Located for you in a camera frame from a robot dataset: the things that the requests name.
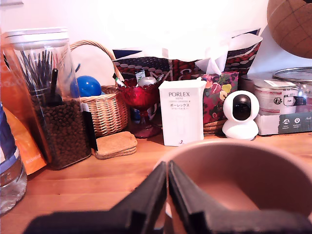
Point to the white jar lid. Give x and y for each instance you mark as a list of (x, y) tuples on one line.
[(36, 36)]

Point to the pink ceramic bowl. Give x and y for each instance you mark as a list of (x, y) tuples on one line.
[(234, 175)]

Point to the woven round trivet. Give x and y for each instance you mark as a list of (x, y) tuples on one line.
[(213, 128)]

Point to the white Porlex grinder box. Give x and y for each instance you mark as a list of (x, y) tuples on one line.
[(181, 114)]

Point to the red glass goblet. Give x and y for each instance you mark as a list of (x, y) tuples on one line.
[(140, 97)]

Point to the clear jar with coffee beans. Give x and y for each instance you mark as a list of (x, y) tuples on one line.
[(65, 131)]

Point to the floral tissue box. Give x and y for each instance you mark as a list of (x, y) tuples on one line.
[(219, 92)]

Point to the silver round capsule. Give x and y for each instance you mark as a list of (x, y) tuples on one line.
[(147, 81)]

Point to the grey printed cardboard box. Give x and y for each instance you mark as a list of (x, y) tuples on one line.
[(282, 124)]

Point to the blue plastic ball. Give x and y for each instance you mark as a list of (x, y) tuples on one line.
[(88, 85)]

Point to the patterned red paper bag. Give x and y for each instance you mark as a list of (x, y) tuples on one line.
[(156, 65)]

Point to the clear plastic water bottle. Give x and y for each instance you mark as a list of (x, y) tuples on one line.
[(11, 175)]

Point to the orange paper bag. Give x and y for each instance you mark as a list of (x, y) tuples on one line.
[(22, 136)]

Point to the black plastic scoop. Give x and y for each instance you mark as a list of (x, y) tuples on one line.
[(54, 85)]

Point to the cork globe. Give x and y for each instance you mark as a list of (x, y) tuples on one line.
[(290, 26)]

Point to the white security camera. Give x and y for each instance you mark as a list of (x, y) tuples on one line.
[(240, 122)]

